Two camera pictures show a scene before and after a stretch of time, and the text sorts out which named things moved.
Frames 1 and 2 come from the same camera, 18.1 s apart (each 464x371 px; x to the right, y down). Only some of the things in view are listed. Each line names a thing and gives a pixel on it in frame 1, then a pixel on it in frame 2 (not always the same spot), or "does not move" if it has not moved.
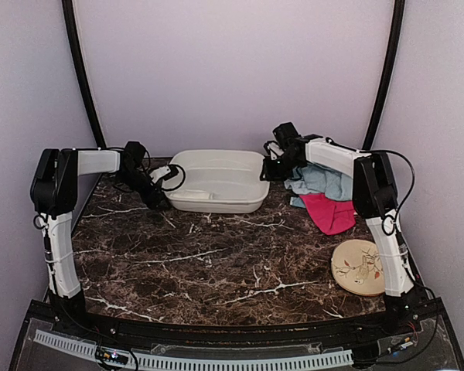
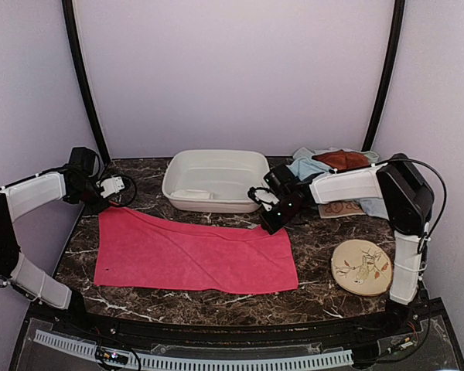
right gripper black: x=270 y=175 -> x=270 y=225
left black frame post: x=73 y=47 does not move
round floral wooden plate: x=356 y=266 does not move
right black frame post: x=398 y=13 does not move
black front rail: x=383 y=325 does not move
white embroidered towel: x=192 y=194 does not move
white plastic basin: x=219 y=181 does not move
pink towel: x=331 y=216 -> x=143 y=250
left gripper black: x=152 y=203 -> x=91 y=209
